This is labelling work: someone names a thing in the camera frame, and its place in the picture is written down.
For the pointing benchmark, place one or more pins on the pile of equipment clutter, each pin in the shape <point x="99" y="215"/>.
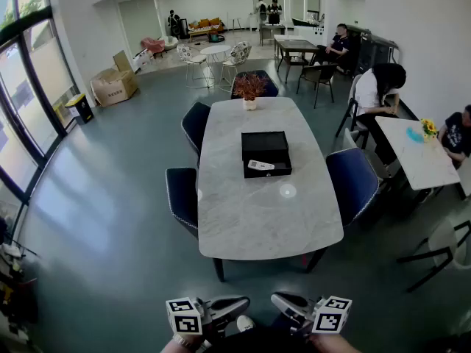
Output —
<point x="14" y="289"/>

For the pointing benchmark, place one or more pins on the person's black t-shirt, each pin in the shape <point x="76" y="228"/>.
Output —
<point x="257" y="344"/>

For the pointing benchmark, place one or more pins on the large cardboard box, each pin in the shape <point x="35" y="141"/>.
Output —
<point x="112" y="86"/>

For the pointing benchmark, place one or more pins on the silver wrist band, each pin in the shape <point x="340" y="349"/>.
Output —
<point x="184" y="340"/>

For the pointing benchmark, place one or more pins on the person's left forearm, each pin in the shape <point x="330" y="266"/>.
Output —
<point x="176" y="348"/>

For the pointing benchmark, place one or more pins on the light blue ornament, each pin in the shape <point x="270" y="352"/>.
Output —
<point x="414" y="135"/>

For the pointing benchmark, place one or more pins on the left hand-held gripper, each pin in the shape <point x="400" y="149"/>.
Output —
<point x="184" y="316"/>

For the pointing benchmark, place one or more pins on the orange sofa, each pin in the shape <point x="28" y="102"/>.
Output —
<point x="206" y="25"/>

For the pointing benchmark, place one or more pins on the white chair with black legs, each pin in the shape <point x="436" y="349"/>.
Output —
<point x="352" y="112"/>

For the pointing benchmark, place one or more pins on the white remote control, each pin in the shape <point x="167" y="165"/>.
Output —
<point x="260" y="165"/>

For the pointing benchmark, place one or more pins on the black cabinet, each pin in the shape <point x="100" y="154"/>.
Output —
<point x="375" y="51"/>

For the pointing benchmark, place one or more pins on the yellow sunflower bouquet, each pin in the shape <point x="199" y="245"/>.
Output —
<point x="428" y="127"/>

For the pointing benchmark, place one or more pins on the person's right forearm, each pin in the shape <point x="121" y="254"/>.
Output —
<point x="331" y="345"/>

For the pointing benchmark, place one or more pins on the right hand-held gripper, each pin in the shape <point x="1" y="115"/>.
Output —
<point x="331" y="316"/>

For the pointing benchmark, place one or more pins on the pink armchair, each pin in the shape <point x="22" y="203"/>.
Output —
<point x="152" y="45"/>

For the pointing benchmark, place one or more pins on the black box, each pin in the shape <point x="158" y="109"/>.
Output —
<point x="265" y="145"/>

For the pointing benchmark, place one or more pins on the black bin with yellow lid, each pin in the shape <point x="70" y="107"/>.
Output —
<point x="81" y="109"/>

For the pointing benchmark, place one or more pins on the person's white shoe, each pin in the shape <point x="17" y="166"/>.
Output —
<point x="245" y="323"/>

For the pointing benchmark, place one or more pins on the orange plant in white pot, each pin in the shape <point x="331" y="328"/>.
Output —
<point x="250" y="86"/>

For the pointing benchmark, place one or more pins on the white seat black frame chair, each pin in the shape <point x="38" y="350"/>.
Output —
<point x="441" y="241"/>

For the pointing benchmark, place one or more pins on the black framed glass window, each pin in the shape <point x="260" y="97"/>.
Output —
<point x="33" y="68"/>

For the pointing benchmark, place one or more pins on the black metal frame chair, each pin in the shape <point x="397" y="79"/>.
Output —
<point x="318" y="74"/>

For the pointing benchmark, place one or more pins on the white marble side table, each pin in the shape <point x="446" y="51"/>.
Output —
<point x="419" y="160"/>

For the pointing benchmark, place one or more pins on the dark wooden table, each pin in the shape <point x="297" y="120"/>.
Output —
<point x="296" y="46"/>

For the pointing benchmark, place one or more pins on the dark blue upholstered chair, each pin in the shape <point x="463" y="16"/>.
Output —
<point x="182" y="197"/>
<point x="351" y="182"/>
<point x="195" y="123"/>
<point x="270" y="86"/>

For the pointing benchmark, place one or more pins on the round white table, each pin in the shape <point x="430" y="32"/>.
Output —
<point x="215" y="49"/>

